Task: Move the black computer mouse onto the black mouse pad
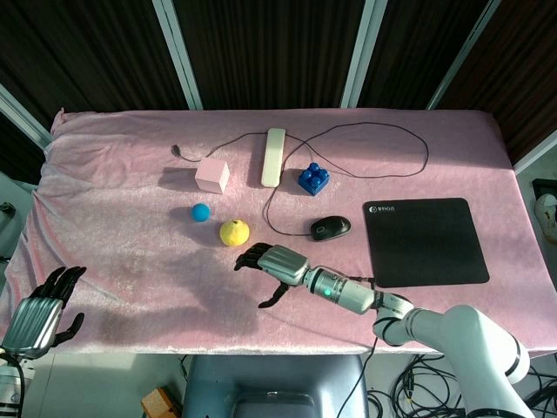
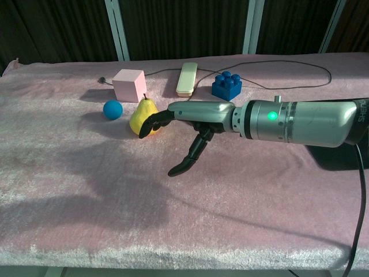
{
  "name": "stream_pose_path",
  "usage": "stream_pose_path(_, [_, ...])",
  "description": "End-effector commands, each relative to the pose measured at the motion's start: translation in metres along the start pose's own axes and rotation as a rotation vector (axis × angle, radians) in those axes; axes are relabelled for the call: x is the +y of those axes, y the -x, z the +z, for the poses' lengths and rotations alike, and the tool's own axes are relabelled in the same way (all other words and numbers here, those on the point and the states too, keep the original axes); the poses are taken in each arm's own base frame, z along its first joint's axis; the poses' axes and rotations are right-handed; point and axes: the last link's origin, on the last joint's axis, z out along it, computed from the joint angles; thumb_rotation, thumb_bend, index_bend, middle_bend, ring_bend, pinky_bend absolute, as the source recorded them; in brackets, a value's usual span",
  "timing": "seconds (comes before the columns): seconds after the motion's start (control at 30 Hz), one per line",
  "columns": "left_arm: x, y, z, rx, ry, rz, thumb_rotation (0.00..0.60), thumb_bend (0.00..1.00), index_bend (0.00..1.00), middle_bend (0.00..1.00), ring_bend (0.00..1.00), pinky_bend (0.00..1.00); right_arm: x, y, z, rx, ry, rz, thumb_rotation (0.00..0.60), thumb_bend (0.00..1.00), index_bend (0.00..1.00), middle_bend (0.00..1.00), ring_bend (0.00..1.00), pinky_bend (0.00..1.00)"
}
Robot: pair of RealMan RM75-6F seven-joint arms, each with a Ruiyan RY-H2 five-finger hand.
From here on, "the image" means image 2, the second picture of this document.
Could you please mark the pink fluffy cloth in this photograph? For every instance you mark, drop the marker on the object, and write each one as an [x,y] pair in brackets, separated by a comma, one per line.
[115,187]

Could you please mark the pink cube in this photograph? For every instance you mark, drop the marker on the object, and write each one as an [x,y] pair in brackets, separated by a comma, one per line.
[127,86]

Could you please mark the cream long case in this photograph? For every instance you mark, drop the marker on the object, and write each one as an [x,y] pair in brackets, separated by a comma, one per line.
[186,79]

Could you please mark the dark pleated curtain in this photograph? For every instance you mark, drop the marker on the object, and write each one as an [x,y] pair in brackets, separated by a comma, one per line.
[184,26]

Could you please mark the blue building block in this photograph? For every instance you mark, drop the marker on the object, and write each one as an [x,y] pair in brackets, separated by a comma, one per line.
[226,86]

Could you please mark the pale grey frame post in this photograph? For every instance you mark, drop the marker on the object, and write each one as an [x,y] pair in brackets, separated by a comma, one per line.
[253,26]
[118,29]
[333,26]

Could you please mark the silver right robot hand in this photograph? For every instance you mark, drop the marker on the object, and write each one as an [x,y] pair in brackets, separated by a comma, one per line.
[201,111]

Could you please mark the blue ball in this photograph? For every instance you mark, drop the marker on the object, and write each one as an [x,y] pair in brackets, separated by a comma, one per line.
[113,110]

